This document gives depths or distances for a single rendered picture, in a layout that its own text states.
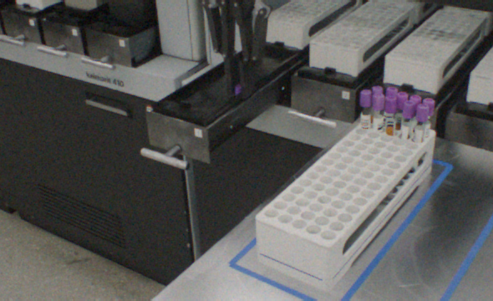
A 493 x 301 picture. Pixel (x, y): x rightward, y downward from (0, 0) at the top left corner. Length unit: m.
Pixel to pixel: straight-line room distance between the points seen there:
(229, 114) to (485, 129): 0.43
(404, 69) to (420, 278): 0.51
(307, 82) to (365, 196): 0.48
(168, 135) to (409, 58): 0.44
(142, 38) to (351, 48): 0.53
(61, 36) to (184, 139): 0.62
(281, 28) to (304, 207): 0.66
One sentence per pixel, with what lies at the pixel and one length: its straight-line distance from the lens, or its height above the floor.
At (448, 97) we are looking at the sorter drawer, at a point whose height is 0.80.
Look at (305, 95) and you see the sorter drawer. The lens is 1.25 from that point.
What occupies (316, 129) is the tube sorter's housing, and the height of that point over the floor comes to 0.71.
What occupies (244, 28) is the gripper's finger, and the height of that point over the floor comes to 0.94.
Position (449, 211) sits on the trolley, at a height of 0.82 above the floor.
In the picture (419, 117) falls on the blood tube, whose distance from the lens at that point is 0.87.
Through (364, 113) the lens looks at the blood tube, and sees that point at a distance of 0.90.
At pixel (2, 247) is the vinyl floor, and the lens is 2.28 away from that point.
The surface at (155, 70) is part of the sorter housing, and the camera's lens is 1.49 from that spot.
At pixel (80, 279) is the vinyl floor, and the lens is 2.07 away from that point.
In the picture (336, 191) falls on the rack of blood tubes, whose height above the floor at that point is 0.88.
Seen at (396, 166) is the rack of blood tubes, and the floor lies 0.88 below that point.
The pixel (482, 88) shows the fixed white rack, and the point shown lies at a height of 0.85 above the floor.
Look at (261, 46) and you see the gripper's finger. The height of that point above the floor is 0.91.
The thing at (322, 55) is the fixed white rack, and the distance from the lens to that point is 1.24.
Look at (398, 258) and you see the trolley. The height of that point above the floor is 0.82.
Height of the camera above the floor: 1.32
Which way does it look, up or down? 31 degrees down
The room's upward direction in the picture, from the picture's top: 3 degrees counter-clockwise
